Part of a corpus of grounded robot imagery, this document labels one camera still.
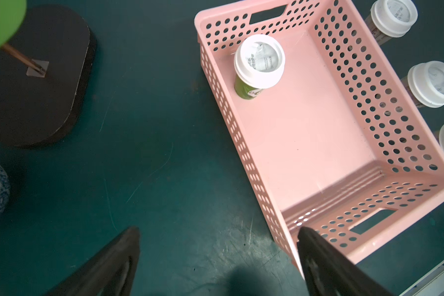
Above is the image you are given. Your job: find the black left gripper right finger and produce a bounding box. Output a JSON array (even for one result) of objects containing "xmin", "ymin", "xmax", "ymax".
[{"xmin": 297, "ymin": 226, "xmax": 391, "ymax": 296}]

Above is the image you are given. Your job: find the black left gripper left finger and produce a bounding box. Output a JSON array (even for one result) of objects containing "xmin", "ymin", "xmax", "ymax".
[{"xmin": 46, "ymin": 226, "xmax": 141, "ymax": 296}]

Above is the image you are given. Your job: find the pink plastic basket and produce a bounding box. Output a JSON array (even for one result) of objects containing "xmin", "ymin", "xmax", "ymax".
[{"xmin": 194, "ymin": 1, "xmax": 444, "ymax": 263}]

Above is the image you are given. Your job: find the green yogurt cup white lid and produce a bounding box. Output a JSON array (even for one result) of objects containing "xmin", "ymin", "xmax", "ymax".
[{"xmin": 234, "ymin": 35, "xmax": 286, "ymax": 100}]

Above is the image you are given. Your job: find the dark cup holder stand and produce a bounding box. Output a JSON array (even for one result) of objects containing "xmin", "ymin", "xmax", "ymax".
[{"xmin": 0, "ymin": 4, "xmax": 97, "ymax": 148}]

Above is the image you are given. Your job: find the aluminium front rail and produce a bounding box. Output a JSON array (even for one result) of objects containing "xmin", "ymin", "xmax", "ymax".
[{"xmin": 400, "ymin": 260, "xmax": 444, "ymax": 296}]

